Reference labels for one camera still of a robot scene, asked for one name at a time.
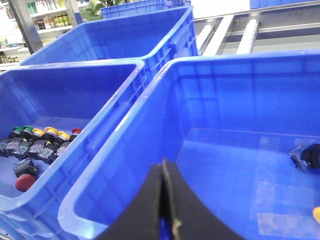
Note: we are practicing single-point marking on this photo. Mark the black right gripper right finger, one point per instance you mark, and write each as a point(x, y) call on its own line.
point(185, 216)

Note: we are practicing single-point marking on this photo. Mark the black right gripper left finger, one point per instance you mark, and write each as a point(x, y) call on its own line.
point(140, 220)

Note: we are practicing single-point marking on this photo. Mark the yellow push button switch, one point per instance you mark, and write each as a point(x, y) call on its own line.
point(316, 214)

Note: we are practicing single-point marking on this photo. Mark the clear tape patch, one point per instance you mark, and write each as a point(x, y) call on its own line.
point(284, 195)

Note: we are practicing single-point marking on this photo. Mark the blue plastic crate right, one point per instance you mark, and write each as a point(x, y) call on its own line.
point(210, 116)

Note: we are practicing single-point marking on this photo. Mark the blue plastic crate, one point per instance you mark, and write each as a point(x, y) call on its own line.
point(93, 96)
point(210, 116)

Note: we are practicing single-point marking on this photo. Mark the red push button upright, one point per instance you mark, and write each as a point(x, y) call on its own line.
point(74, 133)

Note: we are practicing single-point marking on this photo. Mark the yellow push button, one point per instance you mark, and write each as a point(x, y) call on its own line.
point(24, 149)
point(50, 134)
point(46, 154)

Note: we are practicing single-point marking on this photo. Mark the red mushroom push button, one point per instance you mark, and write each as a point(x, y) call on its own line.
point(25, 171)

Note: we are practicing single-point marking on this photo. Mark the blue plastic crate left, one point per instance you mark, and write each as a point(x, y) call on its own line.
point(93, 96)

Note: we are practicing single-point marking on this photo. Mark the green push button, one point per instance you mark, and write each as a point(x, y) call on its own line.
point(25, 134)
point(9, 144)

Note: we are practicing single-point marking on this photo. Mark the blue crate far left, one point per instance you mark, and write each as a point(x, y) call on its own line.
point(156, 38)

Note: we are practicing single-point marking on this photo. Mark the blue crate far right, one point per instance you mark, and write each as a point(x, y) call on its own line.
point(141, 7)

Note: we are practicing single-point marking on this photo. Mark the grey metal pillar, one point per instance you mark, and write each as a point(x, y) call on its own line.
point(26, 25)

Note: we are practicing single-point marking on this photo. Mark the green potted plant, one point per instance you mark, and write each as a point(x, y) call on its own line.
point(92, 11)

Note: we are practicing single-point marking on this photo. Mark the shelf with bottles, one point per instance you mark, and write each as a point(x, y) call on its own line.
point(61, 50)

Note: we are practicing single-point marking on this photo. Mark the steel rack frame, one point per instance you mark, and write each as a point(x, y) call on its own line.
point(288, 27)

